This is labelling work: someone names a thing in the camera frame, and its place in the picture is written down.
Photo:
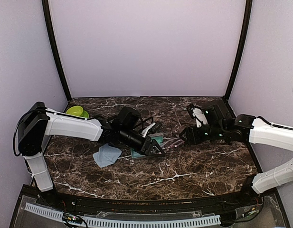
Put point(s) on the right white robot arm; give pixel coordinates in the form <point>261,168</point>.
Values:
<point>249,129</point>

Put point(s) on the green bowl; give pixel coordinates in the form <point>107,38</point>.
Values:
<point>75,110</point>

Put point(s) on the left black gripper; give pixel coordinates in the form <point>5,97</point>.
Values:
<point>146,147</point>

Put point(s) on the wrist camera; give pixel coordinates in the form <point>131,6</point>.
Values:
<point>209,113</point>
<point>130,119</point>

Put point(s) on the right black frame post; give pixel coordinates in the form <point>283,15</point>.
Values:
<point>240,49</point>

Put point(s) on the green plate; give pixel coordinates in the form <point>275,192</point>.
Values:
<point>85,114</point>

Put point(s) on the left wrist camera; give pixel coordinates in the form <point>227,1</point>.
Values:
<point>130,119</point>

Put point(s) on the blue cleaning cloth left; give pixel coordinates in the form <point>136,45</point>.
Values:
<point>106,155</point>

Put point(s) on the black front rail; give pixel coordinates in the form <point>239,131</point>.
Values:
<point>223,204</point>

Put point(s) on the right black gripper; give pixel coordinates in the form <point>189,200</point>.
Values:
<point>192,133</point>

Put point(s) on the teal glasses case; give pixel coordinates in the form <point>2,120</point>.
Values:
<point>157,136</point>

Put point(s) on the left black frame post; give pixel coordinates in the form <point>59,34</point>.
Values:
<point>54,49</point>

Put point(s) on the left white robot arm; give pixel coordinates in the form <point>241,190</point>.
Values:
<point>40,121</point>

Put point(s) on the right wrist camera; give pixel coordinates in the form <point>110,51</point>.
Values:
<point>209,113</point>

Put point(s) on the pink frame sunglasses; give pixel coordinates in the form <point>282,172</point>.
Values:
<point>171,143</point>

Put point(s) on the black frame post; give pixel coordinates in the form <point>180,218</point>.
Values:
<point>54,49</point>
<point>240,49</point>

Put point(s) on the dark frame sunglasses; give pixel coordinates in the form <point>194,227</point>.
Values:
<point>176,128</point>

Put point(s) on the white slotted cable duct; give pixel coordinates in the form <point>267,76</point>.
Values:
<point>122,220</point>

